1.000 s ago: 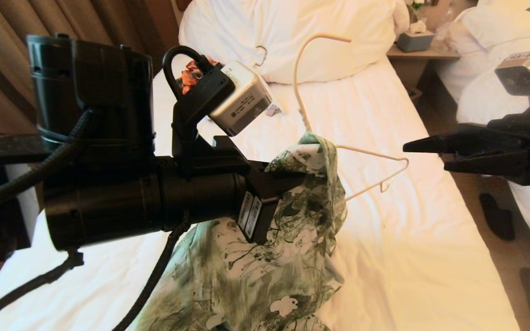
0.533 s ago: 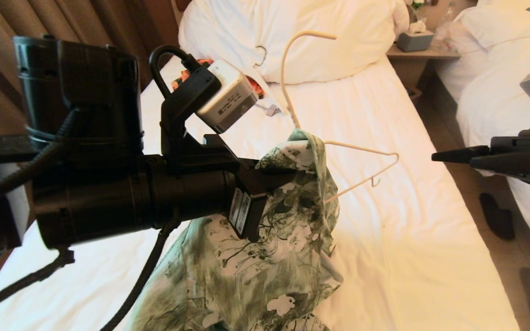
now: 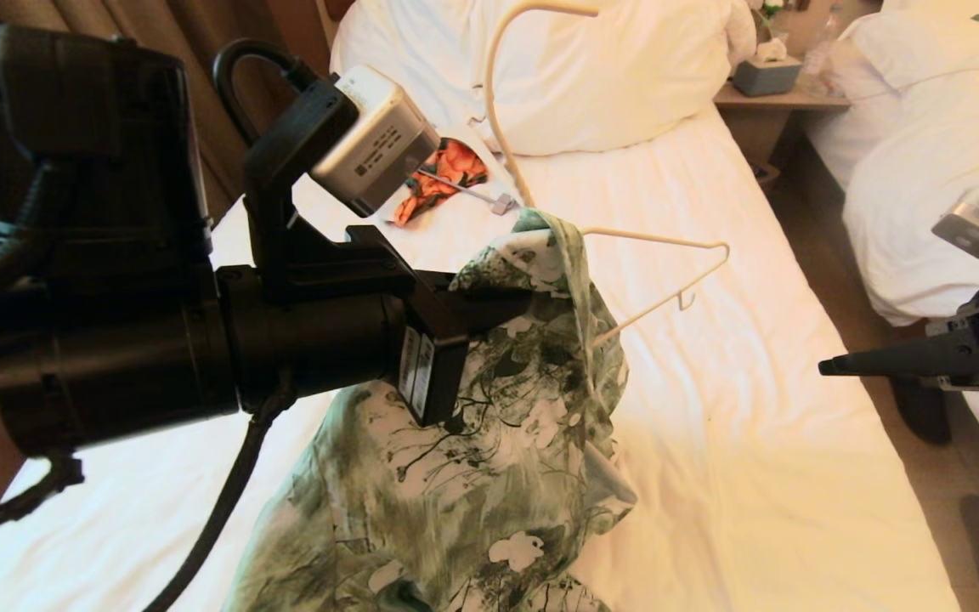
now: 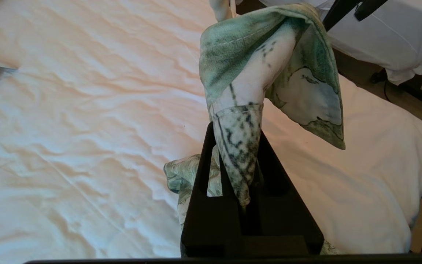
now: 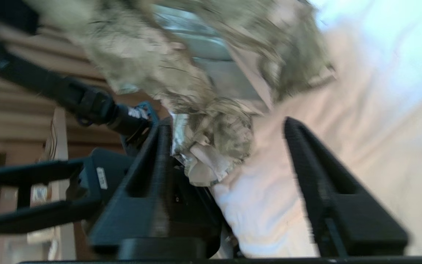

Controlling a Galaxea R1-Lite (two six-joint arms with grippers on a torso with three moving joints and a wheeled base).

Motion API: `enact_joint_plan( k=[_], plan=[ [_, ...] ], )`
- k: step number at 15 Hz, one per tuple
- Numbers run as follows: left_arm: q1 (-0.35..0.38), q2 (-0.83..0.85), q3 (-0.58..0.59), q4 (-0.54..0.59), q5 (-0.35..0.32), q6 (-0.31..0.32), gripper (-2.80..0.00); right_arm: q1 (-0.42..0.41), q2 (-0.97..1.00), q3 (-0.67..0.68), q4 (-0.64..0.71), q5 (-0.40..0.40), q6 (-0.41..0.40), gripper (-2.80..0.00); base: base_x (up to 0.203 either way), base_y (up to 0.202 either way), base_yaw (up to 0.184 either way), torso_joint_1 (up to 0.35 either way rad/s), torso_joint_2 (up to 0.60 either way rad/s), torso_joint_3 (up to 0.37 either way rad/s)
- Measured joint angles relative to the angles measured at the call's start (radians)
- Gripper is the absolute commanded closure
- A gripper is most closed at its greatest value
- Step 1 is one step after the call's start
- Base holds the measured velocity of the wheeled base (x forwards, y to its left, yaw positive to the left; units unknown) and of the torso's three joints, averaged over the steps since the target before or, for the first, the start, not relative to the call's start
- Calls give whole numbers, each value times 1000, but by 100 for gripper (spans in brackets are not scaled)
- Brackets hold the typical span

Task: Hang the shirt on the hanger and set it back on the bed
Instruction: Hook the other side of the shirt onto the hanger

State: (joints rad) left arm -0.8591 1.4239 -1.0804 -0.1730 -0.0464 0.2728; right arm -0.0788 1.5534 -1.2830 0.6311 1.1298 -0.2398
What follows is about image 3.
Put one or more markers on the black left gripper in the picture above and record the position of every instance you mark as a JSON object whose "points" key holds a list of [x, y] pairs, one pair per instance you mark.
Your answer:
{"points": [[434, 323]]}

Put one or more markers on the green floral print shirt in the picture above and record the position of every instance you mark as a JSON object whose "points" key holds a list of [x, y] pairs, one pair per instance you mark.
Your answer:
{"points": [[455, 476]]}

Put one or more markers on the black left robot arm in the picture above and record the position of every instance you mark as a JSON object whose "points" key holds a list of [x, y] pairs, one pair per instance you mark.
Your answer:
{"points": [[116, 357]]}

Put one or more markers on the white hanger with metal bar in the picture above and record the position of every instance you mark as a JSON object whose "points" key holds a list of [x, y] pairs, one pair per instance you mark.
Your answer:
{"points": [[502, 204]]}

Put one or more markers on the black slipper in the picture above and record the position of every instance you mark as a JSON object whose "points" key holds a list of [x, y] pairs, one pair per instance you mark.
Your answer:
{"points": [[923, 416]]}

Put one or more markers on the orange floral garment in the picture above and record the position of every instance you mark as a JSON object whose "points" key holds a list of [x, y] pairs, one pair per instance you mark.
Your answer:
{"points": [[455, 166]]}

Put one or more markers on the white duvet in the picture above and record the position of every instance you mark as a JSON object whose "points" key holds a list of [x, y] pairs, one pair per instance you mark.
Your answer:
{"points": [[923, 170]]}

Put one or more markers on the white pillow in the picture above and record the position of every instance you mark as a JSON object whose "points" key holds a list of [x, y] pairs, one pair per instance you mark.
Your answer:
{"points": [[923, 47], [625, 76]]}

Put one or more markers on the wooden nightstand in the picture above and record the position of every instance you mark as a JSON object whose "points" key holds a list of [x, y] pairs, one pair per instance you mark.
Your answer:
{"points": [[753, 127]]}

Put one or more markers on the grey tissue box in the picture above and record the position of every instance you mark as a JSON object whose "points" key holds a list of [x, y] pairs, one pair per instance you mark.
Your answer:
{"points": [[766, 76]]}

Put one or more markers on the clear plastic bottle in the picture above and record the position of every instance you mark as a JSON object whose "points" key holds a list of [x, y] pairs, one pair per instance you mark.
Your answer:
{"points": [[821, 53]]}

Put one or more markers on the brown wooden headboard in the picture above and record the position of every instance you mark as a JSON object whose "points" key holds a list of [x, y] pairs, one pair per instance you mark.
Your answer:
{"points": [[338, 8]]}

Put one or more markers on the small potted plant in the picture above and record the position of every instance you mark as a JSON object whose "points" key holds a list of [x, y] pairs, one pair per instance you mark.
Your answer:
{"points": [[766, 10]]}

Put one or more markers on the brown curtain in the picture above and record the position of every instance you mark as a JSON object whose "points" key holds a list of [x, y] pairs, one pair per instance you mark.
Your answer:
{"points": [[158, 21]]}

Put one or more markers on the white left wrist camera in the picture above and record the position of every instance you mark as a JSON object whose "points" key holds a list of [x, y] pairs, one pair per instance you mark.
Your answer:
{"points": [[379, 144]]}

